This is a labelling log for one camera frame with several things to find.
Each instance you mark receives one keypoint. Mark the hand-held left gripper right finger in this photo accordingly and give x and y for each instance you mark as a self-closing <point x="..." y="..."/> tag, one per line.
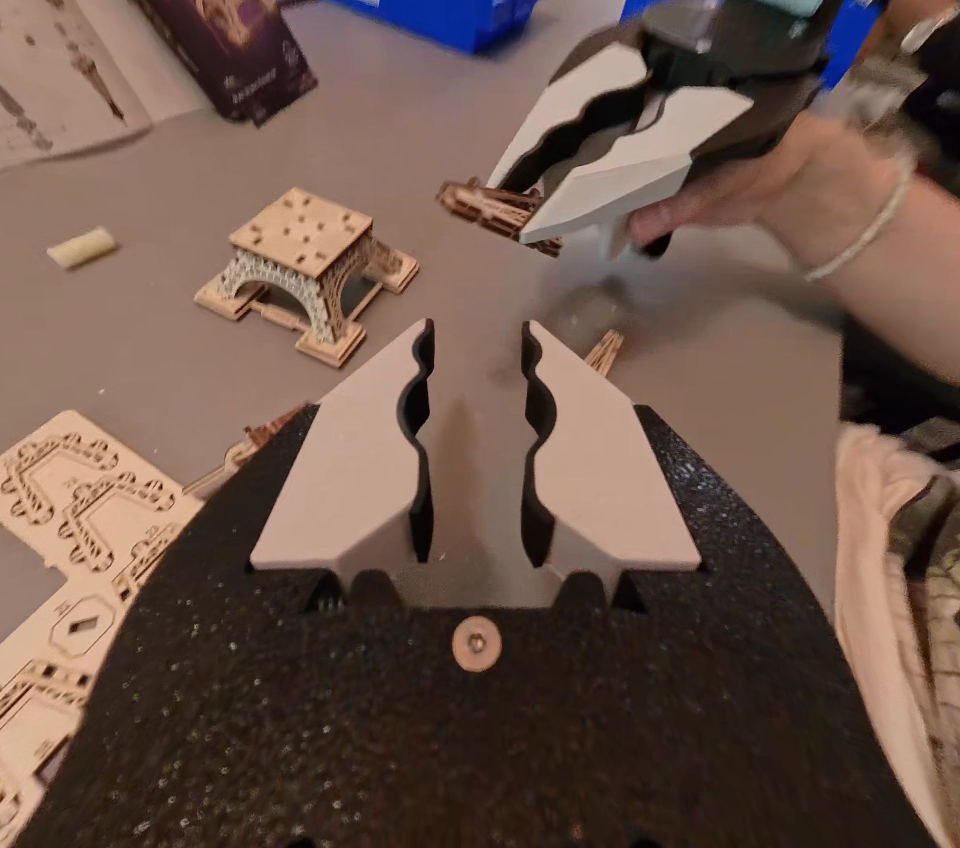
<point x="607" y="488"/>

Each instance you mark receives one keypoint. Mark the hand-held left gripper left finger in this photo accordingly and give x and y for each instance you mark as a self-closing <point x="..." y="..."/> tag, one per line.
<point x="345" y="488"/>

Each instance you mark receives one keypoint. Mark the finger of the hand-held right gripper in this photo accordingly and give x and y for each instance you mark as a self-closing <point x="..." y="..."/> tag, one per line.
<point x="652" y="142"/>
<point x="577" y="79"/>

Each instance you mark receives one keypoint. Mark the wooden tower spire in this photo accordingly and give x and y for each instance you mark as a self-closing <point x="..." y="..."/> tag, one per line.
<point x="255" y="443"/>

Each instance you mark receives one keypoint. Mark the wooden lattice panel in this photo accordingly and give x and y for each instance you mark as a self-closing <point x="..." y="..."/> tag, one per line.
<point x="604" y="353"/>

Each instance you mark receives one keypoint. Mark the wooden tower section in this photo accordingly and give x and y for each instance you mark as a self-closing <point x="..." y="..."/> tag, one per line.
<point x="487" y="210"/>

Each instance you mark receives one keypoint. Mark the person's right forearm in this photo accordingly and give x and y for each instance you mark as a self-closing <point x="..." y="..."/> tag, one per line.
<point x="915" y="263"/>

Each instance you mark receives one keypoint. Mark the grey desk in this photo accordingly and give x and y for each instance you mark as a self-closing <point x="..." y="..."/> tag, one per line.
<point x="375" y="135"/>

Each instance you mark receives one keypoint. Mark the person's right hand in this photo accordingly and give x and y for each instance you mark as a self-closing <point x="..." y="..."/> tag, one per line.
<point x="795" y="187"/>

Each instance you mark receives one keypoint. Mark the wooden cut-out sheet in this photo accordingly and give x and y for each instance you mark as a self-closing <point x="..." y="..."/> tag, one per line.
<point x="90" y="488"/>

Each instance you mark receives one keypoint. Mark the wooden tower base model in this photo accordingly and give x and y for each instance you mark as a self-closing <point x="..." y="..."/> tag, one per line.
<point x="300" y="225"/>

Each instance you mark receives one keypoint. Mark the pale patterned clothing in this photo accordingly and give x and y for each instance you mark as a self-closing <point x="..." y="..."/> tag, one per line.
<point x="885" y="563"/>

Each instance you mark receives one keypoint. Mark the small pale wax cylinder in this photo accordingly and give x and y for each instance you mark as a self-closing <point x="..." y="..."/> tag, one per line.
<point x="82" y="247"/>

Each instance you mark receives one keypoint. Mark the paper instruction sheet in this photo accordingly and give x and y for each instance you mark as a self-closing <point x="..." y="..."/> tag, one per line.
<point x="60" y="37"/>

